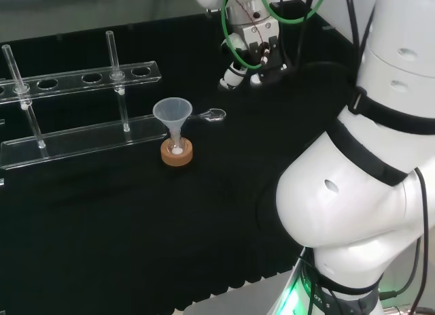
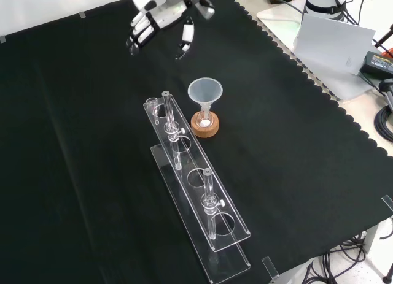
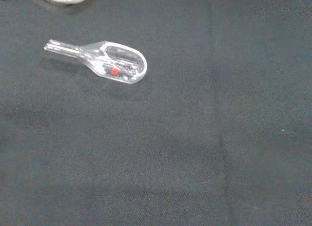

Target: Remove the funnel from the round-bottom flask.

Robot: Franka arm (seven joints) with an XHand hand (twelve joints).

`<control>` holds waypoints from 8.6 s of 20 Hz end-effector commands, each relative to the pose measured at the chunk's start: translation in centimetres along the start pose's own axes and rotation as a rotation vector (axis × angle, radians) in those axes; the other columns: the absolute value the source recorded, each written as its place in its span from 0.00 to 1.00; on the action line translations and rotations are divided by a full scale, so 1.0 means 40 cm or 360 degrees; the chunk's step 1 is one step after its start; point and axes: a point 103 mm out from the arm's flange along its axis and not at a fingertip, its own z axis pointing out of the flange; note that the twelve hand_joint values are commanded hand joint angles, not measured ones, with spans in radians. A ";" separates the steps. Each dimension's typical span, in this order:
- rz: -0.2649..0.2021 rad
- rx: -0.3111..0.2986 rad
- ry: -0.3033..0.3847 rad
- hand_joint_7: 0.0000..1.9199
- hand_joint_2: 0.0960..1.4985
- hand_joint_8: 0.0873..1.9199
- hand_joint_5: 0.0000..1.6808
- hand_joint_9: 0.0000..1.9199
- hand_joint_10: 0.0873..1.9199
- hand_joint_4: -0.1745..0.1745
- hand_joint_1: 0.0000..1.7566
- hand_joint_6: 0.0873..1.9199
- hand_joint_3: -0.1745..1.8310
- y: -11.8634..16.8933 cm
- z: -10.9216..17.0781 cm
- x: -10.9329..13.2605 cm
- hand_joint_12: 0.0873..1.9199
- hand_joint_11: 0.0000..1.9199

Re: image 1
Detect cork ring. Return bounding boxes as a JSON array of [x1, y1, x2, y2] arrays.
[[160, 138, 194, 167]]

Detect clear plastic funnel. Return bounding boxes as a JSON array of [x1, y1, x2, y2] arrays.
[[152, 97, 194, 150]]

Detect glass round-bottom flask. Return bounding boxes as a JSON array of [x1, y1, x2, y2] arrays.
[[166, 131, 188, 156]]

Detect black cable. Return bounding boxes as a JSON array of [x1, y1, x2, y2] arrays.
[[345, 0, 362, 49], [409, 167, 430, 315], [296, 0, 317, 71]]

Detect green cable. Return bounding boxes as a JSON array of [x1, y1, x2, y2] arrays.
[[220, 0, 322, 70]]

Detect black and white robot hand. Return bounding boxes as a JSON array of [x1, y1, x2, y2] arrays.
[[218, 19, 290, 91]]

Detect thin red cable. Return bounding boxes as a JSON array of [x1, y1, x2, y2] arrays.
[[230, 0, 271, 66]]

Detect black cloth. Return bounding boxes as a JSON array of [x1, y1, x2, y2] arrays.
[[0, 0, 360, 315]]

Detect clear acrylic funnel stand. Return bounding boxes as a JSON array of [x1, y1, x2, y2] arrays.
[[0, 30, 164, 187]]

